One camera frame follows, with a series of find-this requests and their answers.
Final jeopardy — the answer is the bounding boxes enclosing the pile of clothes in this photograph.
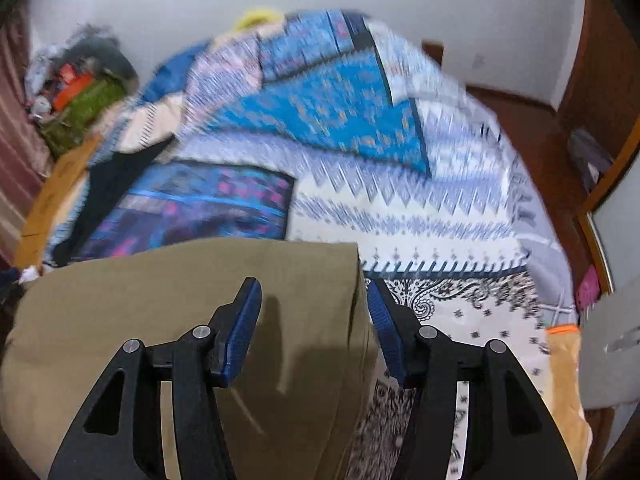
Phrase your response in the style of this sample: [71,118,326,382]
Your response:
[25,25,138,158]

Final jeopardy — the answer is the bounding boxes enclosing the blue patterned bedsheet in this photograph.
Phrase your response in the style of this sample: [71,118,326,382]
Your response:
[42,9,591,480]

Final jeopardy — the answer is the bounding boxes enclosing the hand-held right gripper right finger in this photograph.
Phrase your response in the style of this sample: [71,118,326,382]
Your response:
[366,278,580,480]

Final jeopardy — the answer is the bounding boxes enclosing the yellow object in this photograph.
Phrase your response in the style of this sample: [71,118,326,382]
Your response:
[235,7,281,32]

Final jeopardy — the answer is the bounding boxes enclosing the wood framed mirror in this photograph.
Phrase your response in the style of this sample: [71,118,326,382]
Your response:
[577,132,640,296]

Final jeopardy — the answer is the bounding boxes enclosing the wooden door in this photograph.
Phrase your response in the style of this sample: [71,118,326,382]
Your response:
[555,0,640,186]

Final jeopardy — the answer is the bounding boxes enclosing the khaki pants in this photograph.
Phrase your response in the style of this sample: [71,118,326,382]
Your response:
[1,240,380,480]

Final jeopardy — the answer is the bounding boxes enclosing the dark blue patterned pillow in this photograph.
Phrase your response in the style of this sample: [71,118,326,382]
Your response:
[70,160,296,263]

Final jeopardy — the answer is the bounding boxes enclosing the wooden bed frame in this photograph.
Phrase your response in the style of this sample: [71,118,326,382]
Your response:
[14,135,103,268]

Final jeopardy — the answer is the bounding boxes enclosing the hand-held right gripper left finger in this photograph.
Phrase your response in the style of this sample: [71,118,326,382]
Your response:
[47,277,263,480]

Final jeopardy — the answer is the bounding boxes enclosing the pink object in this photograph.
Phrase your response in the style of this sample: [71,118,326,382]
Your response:
[574,265,601,311]

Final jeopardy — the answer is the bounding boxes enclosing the black cloth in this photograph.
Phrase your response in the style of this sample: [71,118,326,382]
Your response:
[52,137,176,268]

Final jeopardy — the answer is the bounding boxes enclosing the striped maroon curtain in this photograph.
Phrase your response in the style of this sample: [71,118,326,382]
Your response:
[0,5,53,266]

